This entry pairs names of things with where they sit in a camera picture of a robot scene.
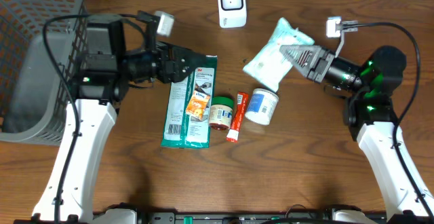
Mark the white barcode scanner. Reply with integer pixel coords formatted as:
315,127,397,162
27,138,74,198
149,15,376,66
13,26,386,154
218,0,247,29

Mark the mint green wipes pack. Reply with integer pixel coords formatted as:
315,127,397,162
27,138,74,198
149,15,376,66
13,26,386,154
243,18,315,92

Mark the green lid cream jar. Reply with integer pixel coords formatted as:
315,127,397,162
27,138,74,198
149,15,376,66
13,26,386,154
208,96,234,130

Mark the grey plastic mesh basket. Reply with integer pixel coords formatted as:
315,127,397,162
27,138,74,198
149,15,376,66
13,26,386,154
1,0,85,145

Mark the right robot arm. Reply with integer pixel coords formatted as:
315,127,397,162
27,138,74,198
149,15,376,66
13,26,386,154
279,45,433,223

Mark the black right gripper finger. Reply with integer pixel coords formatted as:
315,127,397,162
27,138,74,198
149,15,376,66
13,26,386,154
279,45,321,60
288,52,317,77

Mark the white cotton swab tub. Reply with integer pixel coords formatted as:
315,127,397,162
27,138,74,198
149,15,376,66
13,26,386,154
245,88,279,126

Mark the orange Kleenex tissue pack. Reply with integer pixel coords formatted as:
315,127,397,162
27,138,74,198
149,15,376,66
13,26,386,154
185,90,211,120

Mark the red white tube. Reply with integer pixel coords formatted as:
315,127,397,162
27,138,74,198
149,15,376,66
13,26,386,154
226,92,249,143

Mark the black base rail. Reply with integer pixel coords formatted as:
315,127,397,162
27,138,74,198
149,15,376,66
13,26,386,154
13,211,434,224

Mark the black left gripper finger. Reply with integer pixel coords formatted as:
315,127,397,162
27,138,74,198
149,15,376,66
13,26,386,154
178,47,206,69
174,62,205,83

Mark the green white gloves package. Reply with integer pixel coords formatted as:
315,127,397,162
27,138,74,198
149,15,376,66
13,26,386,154
161,56,218,149

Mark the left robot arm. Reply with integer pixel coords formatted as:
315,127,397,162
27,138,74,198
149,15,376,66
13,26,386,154
30,12,207,223

